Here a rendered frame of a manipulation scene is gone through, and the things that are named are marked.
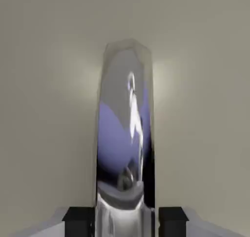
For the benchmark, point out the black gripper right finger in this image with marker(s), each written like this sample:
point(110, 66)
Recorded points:
point(172, 221)

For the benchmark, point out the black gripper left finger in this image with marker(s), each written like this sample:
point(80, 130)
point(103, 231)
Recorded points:
point(78, 221)

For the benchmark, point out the beige cabinet door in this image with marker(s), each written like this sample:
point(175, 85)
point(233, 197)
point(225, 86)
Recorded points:
point(39, 84)

